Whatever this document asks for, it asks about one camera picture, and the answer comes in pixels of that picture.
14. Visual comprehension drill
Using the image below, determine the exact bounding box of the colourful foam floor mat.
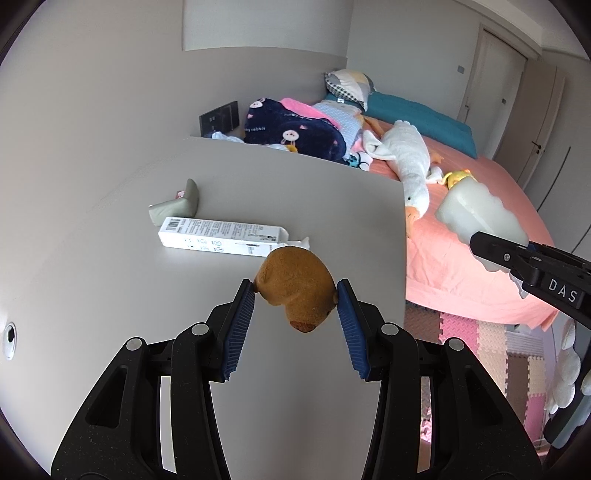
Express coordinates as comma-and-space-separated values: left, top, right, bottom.
405, 302, 548, 446

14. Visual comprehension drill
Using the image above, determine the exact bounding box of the white plush on chair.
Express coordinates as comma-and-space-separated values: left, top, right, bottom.
546, 319, 581, 415

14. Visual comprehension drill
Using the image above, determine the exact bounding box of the teal long pillow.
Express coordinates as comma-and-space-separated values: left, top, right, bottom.
322, 91, 479, 160

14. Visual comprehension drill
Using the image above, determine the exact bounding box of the grey green wedge sponge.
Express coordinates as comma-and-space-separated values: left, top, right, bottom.
148, 178, 199, 227

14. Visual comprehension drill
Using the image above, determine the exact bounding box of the yellow chick plush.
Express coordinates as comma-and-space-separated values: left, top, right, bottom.
438, 169, 474, 190

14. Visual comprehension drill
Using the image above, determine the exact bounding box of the light blue knit blanket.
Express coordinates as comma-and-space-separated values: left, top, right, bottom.
314, 100, 363, 153

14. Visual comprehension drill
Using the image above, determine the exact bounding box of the white goose plush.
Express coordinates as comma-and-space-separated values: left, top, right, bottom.
362, 120, 443, 235

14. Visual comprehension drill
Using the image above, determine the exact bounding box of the brown bear plush toy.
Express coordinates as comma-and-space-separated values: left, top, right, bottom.
253, 246, 338, 333

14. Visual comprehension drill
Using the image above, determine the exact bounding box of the black wall switch panel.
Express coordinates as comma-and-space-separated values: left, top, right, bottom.
198, 101, 240, 137

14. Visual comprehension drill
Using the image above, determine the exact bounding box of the white paper carton box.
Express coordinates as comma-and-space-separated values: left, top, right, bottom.
158, 217, 310, 258

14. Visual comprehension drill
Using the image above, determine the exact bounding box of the pink sheet bed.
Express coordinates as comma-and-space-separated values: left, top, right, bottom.
362, 118, 557, 329

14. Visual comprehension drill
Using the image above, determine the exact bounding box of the patchwork checkered pillow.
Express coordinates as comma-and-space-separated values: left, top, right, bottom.
325, 69, 375, 111

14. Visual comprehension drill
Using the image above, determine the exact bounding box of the navy cartoon blanket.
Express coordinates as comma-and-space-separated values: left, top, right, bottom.
243, 98, 348, 162

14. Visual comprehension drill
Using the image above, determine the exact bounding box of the pink blanket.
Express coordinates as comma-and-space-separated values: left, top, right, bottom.
280, 98, 341, 130

